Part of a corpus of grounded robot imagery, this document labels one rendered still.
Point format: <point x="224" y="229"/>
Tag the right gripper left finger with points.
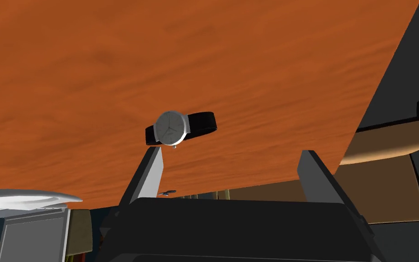
<point x="147" y="178"/>

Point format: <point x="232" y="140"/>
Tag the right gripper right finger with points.
<point x="318" y="182"/>

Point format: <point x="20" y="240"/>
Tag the brown wooden chair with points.
<point x="384" y="174"/>

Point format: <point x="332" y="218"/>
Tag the orange wooden table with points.
<point x="209" y="80"/>

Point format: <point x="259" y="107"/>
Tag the grey box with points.
<point x="35" y="234"/>

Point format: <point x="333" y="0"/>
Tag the white plate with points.
<point x="20" y="199"/>

